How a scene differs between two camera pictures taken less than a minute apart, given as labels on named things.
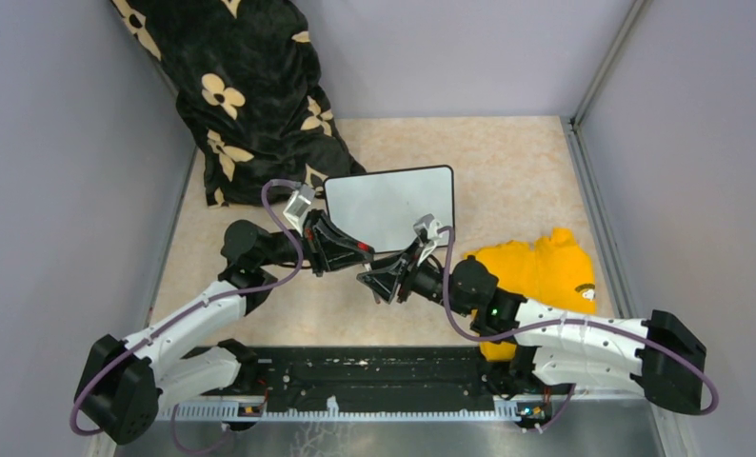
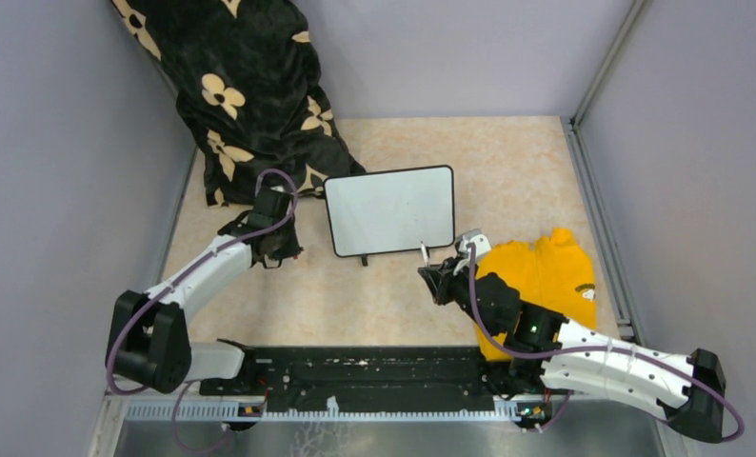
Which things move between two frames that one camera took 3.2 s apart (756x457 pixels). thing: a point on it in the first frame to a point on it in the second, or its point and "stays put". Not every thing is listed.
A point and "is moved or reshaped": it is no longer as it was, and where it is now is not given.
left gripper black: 332,255 to 293,248
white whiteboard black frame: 380,209 stays put
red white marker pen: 364,247 is moved or reshaped
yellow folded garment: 555,272 stays put
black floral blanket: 248,80 stays put
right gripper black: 385,274 to 441,279
